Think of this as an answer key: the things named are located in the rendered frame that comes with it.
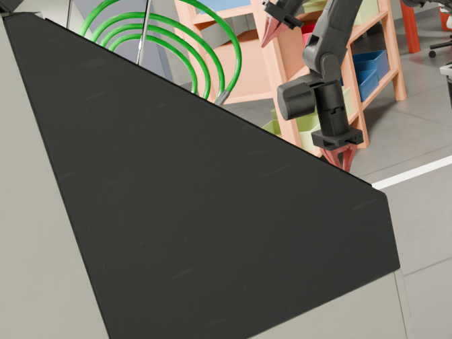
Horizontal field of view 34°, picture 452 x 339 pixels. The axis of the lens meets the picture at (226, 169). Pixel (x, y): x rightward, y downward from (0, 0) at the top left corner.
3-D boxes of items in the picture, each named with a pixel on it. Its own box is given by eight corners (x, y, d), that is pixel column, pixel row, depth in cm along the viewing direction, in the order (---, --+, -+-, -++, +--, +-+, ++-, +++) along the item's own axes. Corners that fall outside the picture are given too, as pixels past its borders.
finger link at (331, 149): (337, 185, 151) (328, 141, 148) (319, 177, 157) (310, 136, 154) (365, 173, 153) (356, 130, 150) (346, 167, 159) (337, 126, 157)
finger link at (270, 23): (250, 40, 181) (271, 7, 180) (274, 56, 183) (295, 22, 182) (255, 44, 175) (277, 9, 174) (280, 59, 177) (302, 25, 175)
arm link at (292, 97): (337, 50, 141) (321, 43, 149) (280, 67, 139) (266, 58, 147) (348, 109, 146) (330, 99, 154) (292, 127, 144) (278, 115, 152)
